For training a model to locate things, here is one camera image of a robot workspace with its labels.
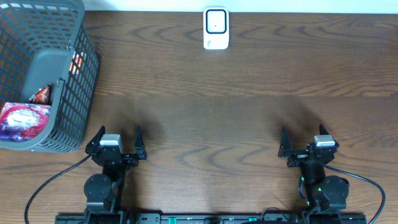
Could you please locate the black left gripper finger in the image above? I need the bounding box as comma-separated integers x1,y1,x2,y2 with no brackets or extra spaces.
85,126,105,155
134,126,147,160

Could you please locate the orange-brown snack bar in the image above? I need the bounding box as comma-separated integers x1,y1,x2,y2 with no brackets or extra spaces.
29,85,50,105

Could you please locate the red purple noodle packet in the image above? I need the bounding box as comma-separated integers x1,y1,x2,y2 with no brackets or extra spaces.
1,103,52,142

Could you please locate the orange tissue pack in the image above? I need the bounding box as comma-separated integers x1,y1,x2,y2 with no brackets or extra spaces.
69,52,85,75

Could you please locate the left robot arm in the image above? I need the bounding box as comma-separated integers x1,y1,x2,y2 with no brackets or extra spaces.
84,126,147,223

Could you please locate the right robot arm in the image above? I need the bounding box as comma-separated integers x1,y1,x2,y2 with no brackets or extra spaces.
278,125,349,222

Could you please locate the white barcode scanner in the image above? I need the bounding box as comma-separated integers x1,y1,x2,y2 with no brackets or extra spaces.
203,7,229,50

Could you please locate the grey plastic mesh basket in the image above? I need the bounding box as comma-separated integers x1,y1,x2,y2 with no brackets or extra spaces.
1,0,99,154

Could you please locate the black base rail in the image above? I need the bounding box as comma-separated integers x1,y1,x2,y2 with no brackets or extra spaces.
55,213,366,224

